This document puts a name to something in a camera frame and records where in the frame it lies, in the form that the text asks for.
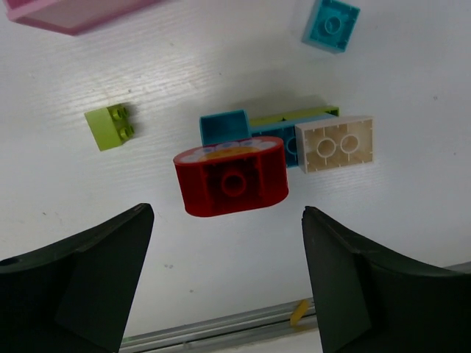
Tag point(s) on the teal long lego brick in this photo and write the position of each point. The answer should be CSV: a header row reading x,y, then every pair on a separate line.
x,y
285,130

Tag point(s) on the teal curved lego brick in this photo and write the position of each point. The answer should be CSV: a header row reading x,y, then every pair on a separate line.
x,y
224,127

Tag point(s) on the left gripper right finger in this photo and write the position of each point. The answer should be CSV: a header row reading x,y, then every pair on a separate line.
x,y
342,263

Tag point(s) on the large pink container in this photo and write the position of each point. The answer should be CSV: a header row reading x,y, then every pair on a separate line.
x,y
70,17

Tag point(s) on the cream lego brick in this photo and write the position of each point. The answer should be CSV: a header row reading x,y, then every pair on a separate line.
x,y
335,143

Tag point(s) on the long green lego brick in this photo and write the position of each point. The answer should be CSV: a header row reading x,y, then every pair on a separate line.
x,y
297,114

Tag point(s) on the small green lego brick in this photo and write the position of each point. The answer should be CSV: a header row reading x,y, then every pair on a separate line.
x,y
110,126

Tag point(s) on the small teal square lego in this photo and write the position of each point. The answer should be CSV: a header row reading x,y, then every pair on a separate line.
x,y
330,25

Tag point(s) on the red rounded lego brick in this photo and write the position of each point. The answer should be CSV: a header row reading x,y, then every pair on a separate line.
x,y
233,176

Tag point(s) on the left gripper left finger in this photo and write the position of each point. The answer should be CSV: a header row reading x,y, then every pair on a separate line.
x,y
75,295

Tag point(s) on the aluminium front rail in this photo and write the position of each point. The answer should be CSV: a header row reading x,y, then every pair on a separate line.
x,y
221,327

